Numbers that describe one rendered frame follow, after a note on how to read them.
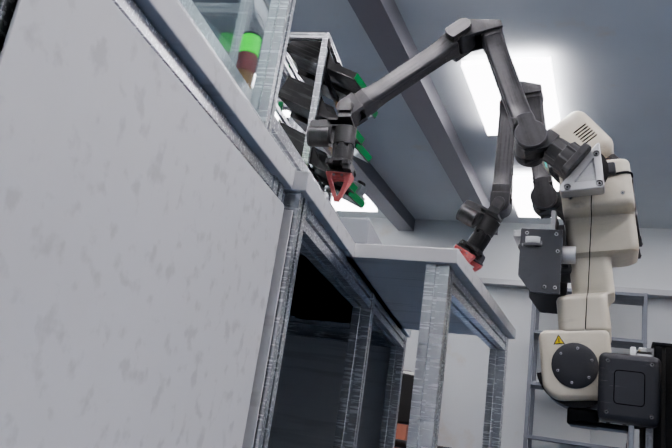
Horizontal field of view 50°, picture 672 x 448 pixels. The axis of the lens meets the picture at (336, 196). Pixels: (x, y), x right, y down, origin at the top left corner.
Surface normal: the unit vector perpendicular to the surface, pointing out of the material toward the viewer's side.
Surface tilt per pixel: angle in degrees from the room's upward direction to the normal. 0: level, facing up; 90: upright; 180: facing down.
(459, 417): 90
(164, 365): 90
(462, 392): 90
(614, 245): 90
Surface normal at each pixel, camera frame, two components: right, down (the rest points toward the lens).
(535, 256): -0.34, -0.33
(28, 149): 0.97, 0.07
